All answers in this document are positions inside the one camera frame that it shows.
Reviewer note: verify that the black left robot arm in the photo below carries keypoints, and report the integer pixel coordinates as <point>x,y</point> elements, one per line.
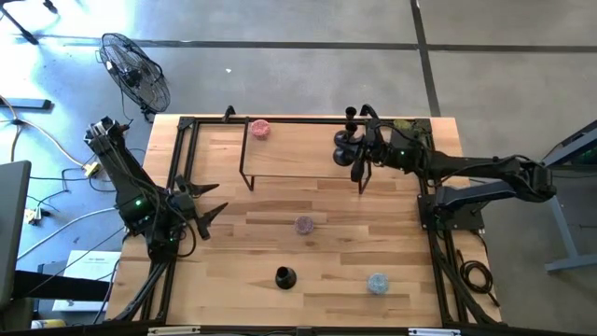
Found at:
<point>119,172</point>

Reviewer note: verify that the black curved frame bracket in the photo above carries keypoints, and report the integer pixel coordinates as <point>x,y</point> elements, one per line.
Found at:
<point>228,112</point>
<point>369,110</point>

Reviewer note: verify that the green artificial succulent plant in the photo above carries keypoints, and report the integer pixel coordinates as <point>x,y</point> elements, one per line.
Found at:
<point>403,125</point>

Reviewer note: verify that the yellow object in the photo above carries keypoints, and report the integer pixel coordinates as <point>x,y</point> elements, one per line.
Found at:
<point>49,323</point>

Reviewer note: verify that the black metal table frame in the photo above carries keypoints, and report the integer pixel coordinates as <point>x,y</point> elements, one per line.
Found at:
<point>214,121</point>

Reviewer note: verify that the black flat floor bar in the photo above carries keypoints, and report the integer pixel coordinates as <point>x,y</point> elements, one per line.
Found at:
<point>28,103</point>

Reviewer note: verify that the beige power strip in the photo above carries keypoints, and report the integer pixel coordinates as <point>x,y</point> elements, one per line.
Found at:
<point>92,169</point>

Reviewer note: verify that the pink patterned candle tin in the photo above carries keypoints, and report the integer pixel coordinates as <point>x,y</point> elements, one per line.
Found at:
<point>260,130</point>

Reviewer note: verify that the black floor fan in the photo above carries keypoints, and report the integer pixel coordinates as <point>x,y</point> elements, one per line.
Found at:
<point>135,74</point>

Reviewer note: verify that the white paper sheet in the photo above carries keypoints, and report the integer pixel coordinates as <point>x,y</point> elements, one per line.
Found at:
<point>88,270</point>

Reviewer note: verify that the white label strip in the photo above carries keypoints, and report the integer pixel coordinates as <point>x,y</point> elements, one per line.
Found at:
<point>434,331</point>
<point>172,331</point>

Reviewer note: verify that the black wide bar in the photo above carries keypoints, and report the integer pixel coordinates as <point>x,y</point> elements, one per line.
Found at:
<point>56,285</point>

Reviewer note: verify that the black metal candlestick holder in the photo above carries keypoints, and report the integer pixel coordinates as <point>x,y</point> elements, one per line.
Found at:
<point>340,139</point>
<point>342,158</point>
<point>285,278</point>

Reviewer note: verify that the grey desk panel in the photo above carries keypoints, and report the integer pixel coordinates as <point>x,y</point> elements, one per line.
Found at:
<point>11,224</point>

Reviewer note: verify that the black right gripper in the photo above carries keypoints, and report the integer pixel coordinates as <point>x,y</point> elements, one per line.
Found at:
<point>387,151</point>

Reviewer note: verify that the blue patterned candle tin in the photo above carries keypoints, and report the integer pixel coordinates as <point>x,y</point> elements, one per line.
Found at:
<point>378,284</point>

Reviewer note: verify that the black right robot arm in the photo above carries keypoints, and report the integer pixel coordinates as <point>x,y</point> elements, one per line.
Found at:
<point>490,168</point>

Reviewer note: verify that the black tripod legs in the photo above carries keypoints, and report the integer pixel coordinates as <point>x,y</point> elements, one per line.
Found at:
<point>30,38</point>

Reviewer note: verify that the wooden shelf with black legs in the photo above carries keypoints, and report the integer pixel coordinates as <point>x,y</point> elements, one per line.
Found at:
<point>298,154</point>

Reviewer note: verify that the purple patterned candle tin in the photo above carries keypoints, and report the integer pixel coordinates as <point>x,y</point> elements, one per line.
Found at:
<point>304,225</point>

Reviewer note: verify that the grey metal desk frame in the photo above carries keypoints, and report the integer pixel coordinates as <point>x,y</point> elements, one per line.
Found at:
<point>562,224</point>

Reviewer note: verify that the white plug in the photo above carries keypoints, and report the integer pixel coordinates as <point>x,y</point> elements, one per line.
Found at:
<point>32,215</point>

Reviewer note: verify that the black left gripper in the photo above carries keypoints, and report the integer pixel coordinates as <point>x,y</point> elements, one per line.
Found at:
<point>183,206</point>

